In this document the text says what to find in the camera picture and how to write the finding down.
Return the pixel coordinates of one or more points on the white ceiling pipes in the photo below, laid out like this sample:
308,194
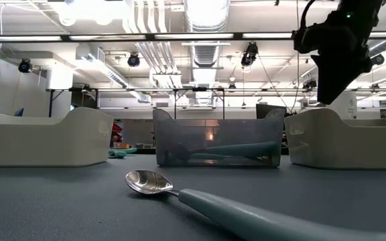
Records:
161,57

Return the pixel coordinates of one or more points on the grey translucent plastic bin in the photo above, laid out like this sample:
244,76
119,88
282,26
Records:
166,134

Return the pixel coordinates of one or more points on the black computer monitor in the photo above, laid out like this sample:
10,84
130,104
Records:
266,109

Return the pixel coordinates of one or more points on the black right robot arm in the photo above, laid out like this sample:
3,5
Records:
364,5

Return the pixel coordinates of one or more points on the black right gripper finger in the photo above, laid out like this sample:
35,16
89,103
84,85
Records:
330,83

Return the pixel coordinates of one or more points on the white plastic bin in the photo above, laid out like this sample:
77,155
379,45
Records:
347,147
45,144

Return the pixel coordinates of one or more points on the black horizontal crossbeam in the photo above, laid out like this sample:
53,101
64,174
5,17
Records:
238,35

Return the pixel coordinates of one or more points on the red and white object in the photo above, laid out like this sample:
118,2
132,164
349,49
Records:
116,131

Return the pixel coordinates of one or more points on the fluorescent ceiling light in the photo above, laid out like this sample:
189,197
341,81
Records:
280,35
106,37
193,36
22,38

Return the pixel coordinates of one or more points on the white pillar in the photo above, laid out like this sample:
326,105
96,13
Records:
347,107

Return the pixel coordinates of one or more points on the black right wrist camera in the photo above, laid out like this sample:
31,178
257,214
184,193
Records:
305,40

